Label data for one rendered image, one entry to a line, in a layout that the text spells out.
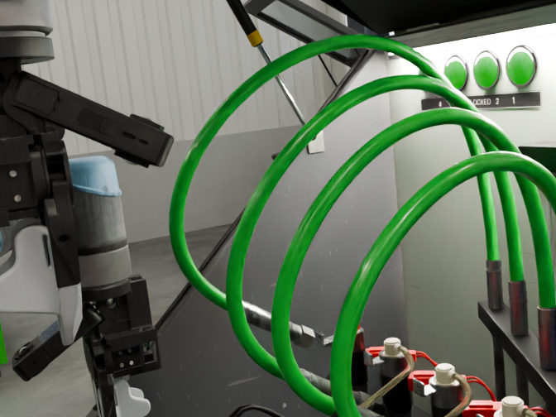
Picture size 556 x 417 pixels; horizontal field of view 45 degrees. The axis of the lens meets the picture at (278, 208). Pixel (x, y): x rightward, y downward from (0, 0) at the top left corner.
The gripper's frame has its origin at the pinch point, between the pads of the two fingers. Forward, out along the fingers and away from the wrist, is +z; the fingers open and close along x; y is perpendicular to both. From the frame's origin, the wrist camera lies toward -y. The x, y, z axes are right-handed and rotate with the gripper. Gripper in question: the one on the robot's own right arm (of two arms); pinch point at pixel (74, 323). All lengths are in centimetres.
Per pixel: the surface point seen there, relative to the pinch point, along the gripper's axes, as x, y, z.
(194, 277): -11.4, -12.5, 1.5
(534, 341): -1.3, -44.6, 13.0
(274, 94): -670, -322, -17
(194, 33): -667, -236, -90
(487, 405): 6.5, -31.5, 13.1
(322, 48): -11.3, -28.5, -18.8
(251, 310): -11.2, -17.8, 5.9
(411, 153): -38, -57, -4
